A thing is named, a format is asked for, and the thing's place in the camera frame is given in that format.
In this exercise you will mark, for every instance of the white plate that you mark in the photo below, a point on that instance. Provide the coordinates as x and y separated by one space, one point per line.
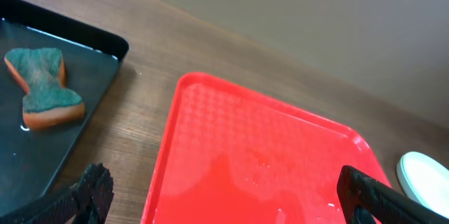
425 181

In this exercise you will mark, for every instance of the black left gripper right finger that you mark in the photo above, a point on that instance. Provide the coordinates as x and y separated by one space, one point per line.
366 200

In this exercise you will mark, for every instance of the black water tray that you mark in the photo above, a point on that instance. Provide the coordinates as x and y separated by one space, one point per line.
31 160

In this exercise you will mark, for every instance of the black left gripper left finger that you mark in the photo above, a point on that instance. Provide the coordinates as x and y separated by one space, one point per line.
86 200

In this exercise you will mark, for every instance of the green orange sponge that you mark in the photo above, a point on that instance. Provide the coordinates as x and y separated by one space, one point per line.
41 74

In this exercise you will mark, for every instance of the red serving tray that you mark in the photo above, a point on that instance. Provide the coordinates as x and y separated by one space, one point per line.
233 155

